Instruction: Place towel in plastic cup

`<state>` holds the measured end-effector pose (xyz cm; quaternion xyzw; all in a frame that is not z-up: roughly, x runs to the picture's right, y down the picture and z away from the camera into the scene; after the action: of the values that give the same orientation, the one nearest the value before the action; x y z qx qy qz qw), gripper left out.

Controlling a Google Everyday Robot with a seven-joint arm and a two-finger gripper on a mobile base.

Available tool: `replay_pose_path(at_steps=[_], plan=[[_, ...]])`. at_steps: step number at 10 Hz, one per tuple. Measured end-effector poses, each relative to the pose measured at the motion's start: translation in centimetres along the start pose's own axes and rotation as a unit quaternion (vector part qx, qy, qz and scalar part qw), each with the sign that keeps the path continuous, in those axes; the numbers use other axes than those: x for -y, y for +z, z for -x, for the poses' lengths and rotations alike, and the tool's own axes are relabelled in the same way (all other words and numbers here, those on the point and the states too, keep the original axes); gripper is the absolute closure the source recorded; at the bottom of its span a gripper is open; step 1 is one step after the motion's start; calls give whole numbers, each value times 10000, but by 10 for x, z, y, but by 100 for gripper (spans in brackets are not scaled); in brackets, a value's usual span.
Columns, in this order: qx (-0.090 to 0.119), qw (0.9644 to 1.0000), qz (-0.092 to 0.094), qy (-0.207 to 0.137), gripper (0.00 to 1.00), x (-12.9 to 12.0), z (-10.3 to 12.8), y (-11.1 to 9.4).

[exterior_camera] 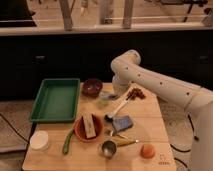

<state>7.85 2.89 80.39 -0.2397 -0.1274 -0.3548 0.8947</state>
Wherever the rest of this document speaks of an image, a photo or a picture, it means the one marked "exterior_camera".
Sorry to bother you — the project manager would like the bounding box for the green lime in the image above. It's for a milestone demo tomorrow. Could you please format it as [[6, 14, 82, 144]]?
[[98, 99, 109, 108]]

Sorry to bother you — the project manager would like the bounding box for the green chili pepper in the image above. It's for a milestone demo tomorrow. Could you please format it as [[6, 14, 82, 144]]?
[[62, 129, 74, 155]]

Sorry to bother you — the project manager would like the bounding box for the silver metal cup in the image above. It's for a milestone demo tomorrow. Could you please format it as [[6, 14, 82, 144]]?
[[101, 140, 117, 158]]

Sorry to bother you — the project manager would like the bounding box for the white plastic cup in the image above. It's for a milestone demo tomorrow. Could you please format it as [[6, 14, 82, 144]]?
[[30, 131, 49, 150]]

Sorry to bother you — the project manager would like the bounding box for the green plastic tray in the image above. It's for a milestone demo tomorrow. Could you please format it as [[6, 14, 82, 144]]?
[[30, 78, 80, 123]]

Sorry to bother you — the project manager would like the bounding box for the wooden block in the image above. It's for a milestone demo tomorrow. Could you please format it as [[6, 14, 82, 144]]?
[[83, 114, 96, 138]]

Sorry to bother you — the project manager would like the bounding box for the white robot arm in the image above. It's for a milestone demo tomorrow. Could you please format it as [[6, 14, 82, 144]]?
[[111, 50, 213, 171]]

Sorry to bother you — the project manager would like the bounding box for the dark red bowl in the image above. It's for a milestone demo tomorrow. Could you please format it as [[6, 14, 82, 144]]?
[[82, 78, 103, 97]]

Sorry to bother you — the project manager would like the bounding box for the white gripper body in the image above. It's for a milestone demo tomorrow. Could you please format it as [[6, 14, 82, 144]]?
[[112, 75, 130, 96]]

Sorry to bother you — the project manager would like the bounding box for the orange fruit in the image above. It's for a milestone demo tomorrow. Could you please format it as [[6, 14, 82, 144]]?
[[141, 144, 155, 159]]

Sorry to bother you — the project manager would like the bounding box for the orange bowl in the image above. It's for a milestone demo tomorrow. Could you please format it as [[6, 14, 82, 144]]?
[[74, 115, 103, 142]]

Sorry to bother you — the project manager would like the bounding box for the blue sponge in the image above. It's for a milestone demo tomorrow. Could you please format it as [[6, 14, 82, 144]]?
[[112, 116, 133, 132]]

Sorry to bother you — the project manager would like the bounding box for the yellow handled utensil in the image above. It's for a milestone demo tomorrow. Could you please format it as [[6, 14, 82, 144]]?
[[105, 129, 138, 146]]

